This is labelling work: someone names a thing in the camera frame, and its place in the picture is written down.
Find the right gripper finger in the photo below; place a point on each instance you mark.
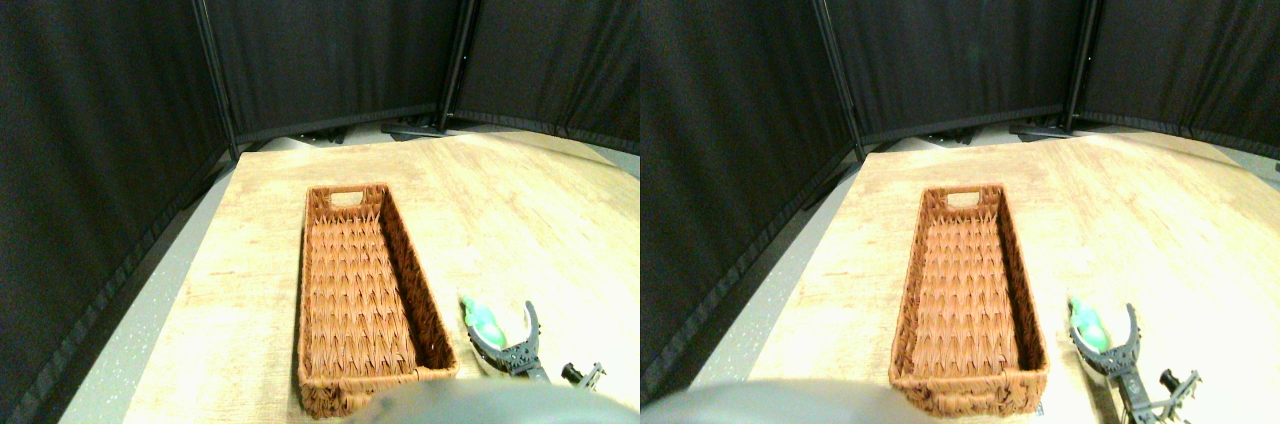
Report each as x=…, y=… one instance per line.
x=495, y=354
x=535, y=329
x=1137, y=329
x=1100, y=360

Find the green plush toy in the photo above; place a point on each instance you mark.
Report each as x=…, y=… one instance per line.
x=485, y=324
x=1092, y=329

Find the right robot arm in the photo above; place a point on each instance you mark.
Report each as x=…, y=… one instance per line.
x=1145, y=418

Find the brown wicker basket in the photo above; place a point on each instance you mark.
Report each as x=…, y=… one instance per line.
x=965, y=284
x=350, y=284

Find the curtain stand foot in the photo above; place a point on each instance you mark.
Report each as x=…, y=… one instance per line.
x=318, y=134
x=1040, y=130
x=415, y=130
x=945, y=134

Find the curtain stand pole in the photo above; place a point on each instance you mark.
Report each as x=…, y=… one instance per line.
x=462, y=44
x=1088, y=44
x=210, y=54
x=830, y=54

